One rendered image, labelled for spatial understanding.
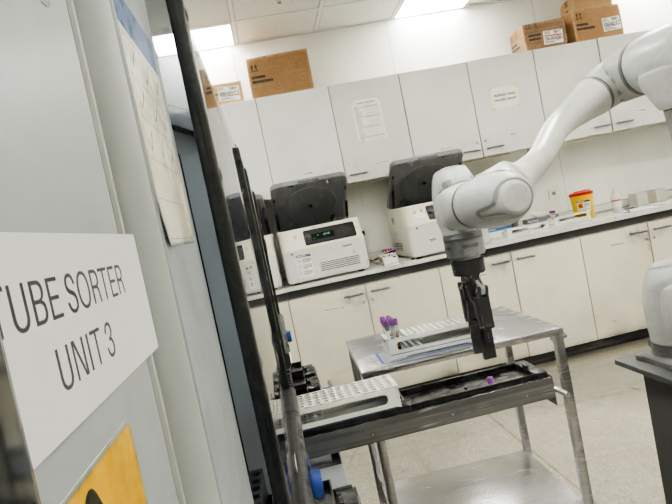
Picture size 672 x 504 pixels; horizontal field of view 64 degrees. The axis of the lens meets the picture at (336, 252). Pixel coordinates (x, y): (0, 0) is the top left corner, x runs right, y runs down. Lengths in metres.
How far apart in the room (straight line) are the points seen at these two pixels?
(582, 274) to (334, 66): 2.36
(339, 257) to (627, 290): 2.05
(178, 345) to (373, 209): 4.06
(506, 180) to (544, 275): 2.93
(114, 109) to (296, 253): 3.35
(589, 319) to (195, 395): 4.04
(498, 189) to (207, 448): 0.92
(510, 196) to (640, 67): 0.51
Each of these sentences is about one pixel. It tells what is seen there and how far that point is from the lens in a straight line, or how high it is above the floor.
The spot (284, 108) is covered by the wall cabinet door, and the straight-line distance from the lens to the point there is 3.91.
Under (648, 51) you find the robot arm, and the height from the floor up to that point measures 1.48.
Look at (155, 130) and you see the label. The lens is 0.23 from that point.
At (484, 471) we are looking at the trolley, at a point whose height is 0.28.
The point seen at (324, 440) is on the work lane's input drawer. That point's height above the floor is 0.79.
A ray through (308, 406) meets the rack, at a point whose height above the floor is 0.86.
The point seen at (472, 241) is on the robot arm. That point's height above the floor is 1.15.
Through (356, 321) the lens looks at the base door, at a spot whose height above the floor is 0.59.
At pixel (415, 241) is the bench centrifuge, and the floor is 1.02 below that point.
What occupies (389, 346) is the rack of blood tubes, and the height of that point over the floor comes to 0.86.
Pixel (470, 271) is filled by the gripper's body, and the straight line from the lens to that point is 1.26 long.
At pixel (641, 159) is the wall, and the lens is 5.18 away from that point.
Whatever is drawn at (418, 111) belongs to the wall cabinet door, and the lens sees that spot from 4.05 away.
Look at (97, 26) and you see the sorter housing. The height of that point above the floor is 1.32.
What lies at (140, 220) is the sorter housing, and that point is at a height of 1.26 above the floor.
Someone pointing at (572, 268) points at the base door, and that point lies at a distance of 4.09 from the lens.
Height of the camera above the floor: 1.25
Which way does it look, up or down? 3 degrees down
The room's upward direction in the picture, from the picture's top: 12 degrees counter-clockwise
